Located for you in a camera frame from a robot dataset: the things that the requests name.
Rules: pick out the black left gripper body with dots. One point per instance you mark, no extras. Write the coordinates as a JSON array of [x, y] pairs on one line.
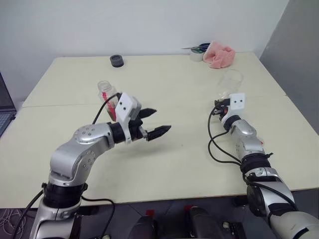
[[135, 125]]

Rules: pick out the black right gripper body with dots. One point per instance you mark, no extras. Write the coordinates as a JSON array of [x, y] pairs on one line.
[[220, 110]]

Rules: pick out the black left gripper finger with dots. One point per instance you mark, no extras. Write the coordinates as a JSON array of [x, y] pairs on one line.
[[159, 131], [148, 112]]

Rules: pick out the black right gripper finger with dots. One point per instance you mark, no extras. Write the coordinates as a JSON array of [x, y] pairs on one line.
[[220, 101]]

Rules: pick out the clear plastic cup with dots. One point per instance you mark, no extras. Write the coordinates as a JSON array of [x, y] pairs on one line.
[[231, 82]]

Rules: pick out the clear bottle with red label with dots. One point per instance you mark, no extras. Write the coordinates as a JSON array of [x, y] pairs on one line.
[[105, 86]]

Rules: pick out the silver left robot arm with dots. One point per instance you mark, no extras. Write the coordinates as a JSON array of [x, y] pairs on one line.
[[64, 159]]

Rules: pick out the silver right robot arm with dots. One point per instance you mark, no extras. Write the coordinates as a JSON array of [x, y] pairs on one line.
[[249, 147]]

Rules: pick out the pink cloth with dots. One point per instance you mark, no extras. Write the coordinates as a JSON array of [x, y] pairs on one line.
[[220, 57]]

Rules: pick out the white tape roll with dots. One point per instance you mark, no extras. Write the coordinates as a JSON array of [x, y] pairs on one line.
[[195, 56]]

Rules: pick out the black round bottle cap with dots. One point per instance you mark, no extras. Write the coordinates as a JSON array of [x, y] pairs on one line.
[[116, 61]]

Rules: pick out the grey laptop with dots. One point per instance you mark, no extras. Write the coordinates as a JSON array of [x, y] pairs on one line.
[[6, 109]]

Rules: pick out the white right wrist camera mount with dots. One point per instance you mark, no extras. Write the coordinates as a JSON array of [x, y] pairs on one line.
[[236, 102]]

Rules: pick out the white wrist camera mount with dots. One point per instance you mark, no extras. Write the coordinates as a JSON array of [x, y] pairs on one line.
[[236, 102], [124, 107]]

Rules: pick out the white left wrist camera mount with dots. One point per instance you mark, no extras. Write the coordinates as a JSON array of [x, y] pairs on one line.
[[124, 107]]

